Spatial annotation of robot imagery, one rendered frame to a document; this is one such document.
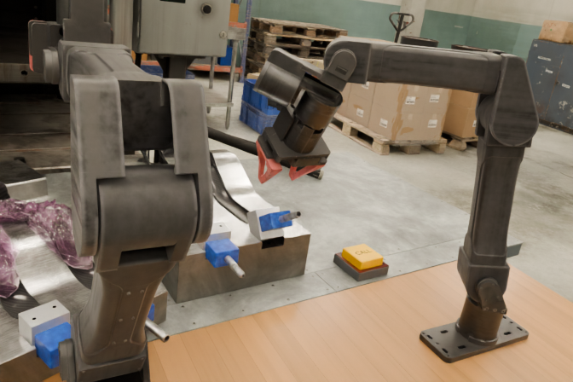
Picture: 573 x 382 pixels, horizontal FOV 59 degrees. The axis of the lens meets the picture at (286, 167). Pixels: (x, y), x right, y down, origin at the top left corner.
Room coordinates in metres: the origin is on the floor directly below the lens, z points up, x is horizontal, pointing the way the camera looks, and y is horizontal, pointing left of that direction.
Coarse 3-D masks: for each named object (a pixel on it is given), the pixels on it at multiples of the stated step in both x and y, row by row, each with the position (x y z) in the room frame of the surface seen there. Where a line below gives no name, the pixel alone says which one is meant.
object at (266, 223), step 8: (272, 208) 0.85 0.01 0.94; (248, 216) 0.84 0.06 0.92; (256, 216) 0.82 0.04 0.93; (264, 216) 0.81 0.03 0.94; (272, 216) 0.80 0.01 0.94; (280, 216) 0.80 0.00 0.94; (288, 216) 0.78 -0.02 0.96; (296, 216) 0.76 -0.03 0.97; (256, 224) 0.82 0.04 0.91; (264, 224) 0.80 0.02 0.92; (272, 224) 0.79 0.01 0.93; (280, 224) 0.80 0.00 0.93; (288, 224) 0.80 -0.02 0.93; (256, 232) 0.82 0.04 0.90; (264, 232) 0.81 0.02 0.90; (272, 232) 0.82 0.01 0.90; (280, 232) 0.83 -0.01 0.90
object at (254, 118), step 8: (248, 104) 4.83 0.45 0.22; (240, 112) 4.98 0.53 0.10; (248, 112) 4.84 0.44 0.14; (256, 112) 4.69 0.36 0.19; (240, 120) 4.96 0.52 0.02; (248, 120) 4.83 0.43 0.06; (256, 120) 4.66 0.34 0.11; (264, 120) 4.52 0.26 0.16; (272, 120) 4.54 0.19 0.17; (256, 128) 4.66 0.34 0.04
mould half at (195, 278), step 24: (240, 168) 1.09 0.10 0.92; (240, 192) 1.02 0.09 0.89; (216, 216) 0.89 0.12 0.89; (240, 240) 0.79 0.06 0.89; (288, 240) 0.83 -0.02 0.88; (192, 264) 0.73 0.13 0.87; (240, 264) 0.78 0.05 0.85; (264, 264) 0.81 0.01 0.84; (288, 264) 0.84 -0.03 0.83; (168, 288) 0.74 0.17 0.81; (192, 288) 0.73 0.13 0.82; (216, 288) 0.75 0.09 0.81; (240, 288) 0.78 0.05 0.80
